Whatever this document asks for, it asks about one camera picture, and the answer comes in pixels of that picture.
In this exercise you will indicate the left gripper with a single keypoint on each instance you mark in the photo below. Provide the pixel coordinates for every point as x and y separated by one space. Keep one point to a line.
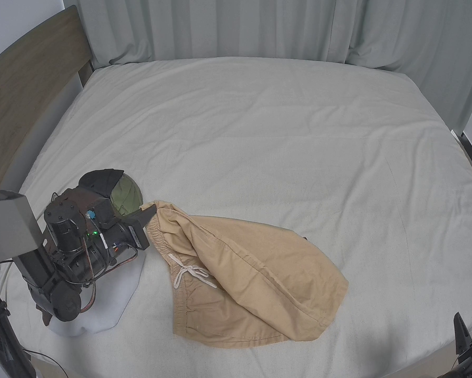
118 242

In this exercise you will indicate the tan shorts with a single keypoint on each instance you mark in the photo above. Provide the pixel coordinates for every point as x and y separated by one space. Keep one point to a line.
259 282

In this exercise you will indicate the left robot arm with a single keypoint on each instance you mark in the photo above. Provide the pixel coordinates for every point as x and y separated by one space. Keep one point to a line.
62 301

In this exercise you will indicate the bed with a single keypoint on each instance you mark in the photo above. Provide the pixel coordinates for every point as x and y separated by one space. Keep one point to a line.
279 152

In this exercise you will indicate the green garment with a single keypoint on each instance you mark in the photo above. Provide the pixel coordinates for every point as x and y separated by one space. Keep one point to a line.
125 195

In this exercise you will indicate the brown garment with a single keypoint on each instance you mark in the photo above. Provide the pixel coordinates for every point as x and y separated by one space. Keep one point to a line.
84 196

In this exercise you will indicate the white garment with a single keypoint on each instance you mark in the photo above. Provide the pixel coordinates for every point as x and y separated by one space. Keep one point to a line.
110 301

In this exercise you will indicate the black garment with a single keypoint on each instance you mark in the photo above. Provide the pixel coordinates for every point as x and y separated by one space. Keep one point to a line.
98 181

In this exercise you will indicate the pale green curtain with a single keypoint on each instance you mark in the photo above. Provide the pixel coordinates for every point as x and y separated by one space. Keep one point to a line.
200 14
417 22

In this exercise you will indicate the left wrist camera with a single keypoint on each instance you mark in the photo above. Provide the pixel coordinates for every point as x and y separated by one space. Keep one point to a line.
104 211

